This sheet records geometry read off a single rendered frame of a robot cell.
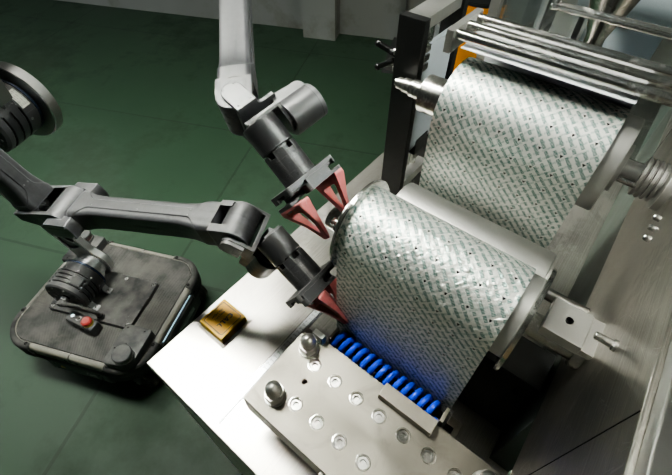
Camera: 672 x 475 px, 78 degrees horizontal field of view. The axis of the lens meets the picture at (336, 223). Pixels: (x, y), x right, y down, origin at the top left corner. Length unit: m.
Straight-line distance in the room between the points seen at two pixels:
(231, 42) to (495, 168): 0.47
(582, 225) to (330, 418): 0.85
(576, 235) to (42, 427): 1.98
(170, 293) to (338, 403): 1.26
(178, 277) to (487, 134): 1.51
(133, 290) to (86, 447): 0.59
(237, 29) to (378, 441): 0.70
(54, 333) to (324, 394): 1.42
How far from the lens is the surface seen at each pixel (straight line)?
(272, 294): 0.98
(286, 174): 0.62
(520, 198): 0.69
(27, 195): 0.98
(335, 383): 0.75
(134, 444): 1.93
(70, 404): 2.10
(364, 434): 0.72
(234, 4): 0.85
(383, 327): 0.67
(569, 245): 1.20
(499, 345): 0.55
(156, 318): 1.83
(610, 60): 0.68
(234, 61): 0.73
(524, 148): 0.64
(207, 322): 0.94
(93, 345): 1.87
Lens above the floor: 1.72
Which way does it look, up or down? 49 degrees down
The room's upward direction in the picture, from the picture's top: straight up
